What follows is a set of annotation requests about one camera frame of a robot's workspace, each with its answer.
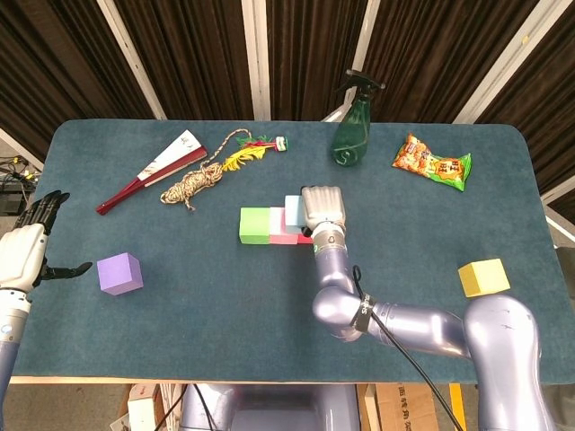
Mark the purple foam cube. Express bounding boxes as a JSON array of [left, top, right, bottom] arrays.
[[96, 251, 145, 296]]

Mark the black electronics with cables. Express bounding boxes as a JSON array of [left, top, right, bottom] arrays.
[[0, 155, 40, 217]]

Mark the orange green snack bag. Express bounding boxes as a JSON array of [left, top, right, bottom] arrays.
[[391, 131, 473, 193]]

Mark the grey-blue robot torso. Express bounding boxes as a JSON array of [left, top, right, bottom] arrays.
[[179, 383, 360, 431]]

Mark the yellow feather shuttlecock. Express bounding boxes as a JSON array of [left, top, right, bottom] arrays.
[[222, 133, 290, 172]]

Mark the dark brown curtain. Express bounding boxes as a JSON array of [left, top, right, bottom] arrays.
[[0, 0, 575, 225]]

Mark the yellow foam cube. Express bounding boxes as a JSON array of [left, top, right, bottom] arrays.
[[457, 258, 512, 298]]

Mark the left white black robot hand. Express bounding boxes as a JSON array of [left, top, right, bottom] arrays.
[[0, 189, 93, 291]]

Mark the red and white folding fan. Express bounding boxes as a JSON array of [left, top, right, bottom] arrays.
[[95, 129, 209, 216]]

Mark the pink foam cube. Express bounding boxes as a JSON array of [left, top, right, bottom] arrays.
[[268, 207, 300, 246]]

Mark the light blue foam cube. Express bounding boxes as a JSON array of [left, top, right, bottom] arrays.
[[284, 194, 309, 228]]

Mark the white partition frame post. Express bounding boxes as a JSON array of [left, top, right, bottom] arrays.
[[321, 0, 383, 123], [96, 0, 168, 121], [241, 0, 272, 121], [453, 0, 553, 125]]

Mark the brown cardboard box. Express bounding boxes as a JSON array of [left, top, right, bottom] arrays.
[[375, 383, 439, 431]]

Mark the beige braided rope bundle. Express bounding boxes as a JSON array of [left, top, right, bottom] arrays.
[[160, 128, 252, 213]]

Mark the white cardboard box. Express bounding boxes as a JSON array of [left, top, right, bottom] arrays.
[[127, 384, 158, 431]]

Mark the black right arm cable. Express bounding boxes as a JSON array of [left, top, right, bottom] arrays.
[[352, 264, 466, 431]]

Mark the green plastic spray bottle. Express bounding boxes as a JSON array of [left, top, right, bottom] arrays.
[[331, 69, 386, 168]]

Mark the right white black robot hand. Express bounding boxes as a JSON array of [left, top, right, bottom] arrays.
[[299, 185, 348, 239]]

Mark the blue felt table cover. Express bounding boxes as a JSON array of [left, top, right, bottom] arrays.
[[2, 119, 547, 385]]

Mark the green foam cube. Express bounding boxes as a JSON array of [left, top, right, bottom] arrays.
[[238, 207, 272, 246]]

